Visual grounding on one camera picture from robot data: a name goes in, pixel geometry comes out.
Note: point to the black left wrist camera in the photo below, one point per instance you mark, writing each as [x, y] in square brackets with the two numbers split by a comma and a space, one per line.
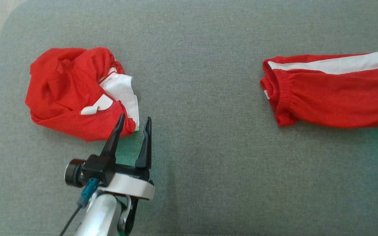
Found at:
[94, 168]

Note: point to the red shorts with white stripe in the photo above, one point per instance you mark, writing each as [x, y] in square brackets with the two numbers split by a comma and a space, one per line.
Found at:
[333, 98]

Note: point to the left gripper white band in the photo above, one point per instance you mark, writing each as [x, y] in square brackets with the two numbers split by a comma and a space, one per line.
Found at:
[133, 186]

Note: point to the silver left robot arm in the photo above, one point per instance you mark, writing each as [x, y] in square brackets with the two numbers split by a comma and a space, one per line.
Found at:
[100, 213]

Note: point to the red and white jersey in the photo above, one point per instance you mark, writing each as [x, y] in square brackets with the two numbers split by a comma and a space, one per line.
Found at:
[61, 85]

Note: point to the large grey sofa seat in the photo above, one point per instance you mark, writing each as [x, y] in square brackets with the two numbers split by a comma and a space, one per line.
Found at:
[202, 98]

